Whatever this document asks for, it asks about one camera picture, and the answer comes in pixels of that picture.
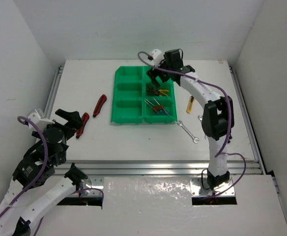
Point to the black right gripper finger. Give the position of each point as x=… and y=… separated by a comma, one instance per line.
x=164, y=77
x=153, y=74

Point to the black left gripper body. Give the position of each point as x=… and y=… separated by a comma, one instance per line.
x=70, y=122

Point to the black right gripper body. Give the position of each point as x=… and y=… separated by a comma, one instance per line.
x=162, y=66

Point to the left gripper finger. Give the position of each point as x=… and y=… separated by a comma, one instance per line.
x=73, y=118
x=69, y=132

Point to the red black utility knife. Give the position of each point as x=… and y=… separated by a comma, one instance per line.
x=99, y=105
x=85, y=118

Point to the yellow needle-nose pliers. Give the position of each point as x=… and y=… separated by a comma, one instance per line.
x=162, y=92

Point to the red blue clear screwdriver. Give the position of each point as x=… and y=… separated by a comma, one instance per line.
x=157, y=103

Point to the yellow utility knife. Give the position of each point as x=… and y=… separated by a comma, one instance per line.
x=190, y=105

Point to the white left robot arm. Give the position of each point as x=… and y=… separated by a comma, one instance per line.
x=18, y=215

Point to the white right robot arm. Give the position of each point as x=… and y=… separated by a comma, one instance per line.
x=217, y=118

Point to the green compartment tray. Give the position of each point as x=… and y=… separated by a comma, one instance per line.
x=128, y=105

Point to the white front cover panel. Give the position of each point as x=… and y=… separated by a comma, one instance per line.
x=162, y=206

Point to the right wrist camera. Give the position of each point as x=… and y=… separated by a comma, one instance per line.
x=174, y=58

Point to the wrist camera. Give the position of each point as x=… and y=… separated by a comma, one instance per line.
x=174, y=58
x=38, y=118

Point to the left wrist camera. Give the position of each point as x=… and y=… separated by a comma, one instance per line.
x=38, y=118

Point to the aluminium table rail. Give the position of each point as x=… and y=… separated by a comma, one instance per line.
x=141, y=150

